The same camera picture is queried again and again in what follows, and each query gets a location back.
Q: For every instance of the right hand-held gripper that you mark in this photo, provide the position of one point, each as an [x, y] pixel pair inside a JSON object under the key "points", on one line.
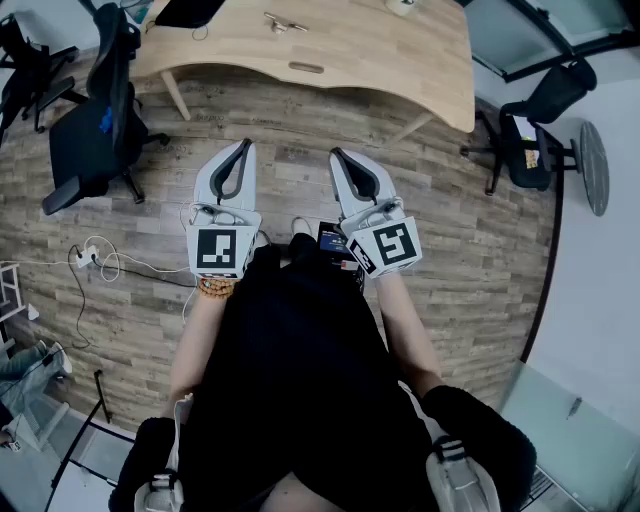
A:
{"points": [[392, 245]]}

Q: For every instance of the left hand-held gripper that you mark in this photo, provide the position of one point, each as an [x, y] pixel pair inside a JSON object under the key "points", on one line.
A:
{"points": [[217, 247]]}

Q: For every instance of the small metal clip object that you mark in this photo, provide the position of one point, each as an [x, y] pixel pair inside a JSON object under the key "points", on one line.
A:
{"points": [[282, 21]]}

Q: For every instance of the person's left forearm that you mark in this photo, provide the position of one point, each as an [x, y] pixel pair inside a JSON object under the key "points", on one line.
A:
{"points": [[197, 340]]}

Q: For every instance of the person's right forearm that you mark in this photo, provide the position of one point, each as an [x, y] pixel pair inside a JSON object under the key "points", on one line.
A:
{"points": [[405, 325]]}

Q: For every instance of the person's white shoe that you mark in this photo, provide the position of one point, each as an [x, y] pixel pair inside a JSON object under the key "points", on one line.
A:
{"points": [[301, 226]]}

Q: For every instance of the wooden desk leg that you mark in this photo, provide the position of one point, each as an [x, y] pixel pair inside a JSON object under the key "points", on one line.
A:
{"points": [[412, 129], [177, 97]]}

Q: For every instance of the black mesh office chair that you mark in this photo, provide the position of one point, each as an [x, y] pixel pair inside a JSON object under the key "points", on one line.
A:
{"points": [[30, 65], [90, 145]]}

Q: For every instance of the white power strip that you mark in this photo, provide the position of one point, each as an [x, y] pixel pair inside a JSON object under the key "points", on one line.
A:
{"points": [[86, 252]]}

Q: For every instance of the yellow packet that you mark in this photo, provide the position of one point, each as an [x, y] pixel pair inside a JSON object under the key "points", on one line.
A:
{"points": [[529, 157]]}

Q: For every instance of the black mouse pad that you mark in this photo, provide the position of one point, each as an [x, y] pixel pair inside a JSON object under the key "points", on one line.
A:
{"points": [[187, 12]]}

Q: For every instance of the person's black clothing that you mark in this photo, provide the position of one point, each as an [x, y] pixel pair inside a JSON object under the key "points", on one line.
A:
{"points": [[300, 375]]}

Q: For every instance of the white rack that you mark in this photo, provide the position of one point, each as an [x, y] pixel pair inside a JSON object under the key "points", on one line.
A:
{"points": [[9, 290]]}

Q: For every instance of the black metal stand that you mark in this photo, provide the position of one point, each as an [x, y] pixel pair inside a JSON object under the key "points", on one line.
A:
{"points": [[102, 395]]}

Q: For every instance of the frosted glass door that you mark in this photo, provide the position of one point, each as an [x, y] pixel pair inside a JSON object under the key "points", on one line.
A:
{"points": [[575, 450]]}

